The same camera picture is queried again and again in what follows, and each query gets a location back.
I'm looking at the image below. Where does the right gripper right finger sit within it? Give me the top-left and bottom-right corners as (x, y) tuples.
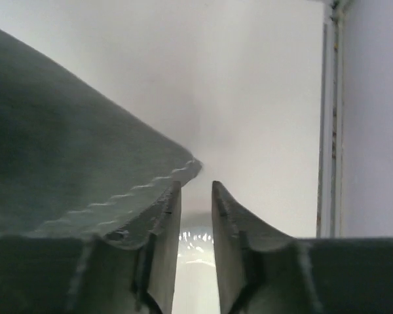
(212, 181), (393, 313)

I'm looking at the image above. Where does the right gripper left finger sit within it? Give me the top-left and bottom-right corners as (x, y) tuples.
(0, 181), (181, 313)

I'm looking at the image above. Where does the grey cloth napkin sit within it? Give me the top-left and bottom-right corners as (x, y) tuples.
(0, 30), (202, 237)

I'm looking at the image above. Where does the white bowl plate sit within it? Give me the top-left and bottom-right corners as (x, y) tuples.
(172, 213), (220, 314)

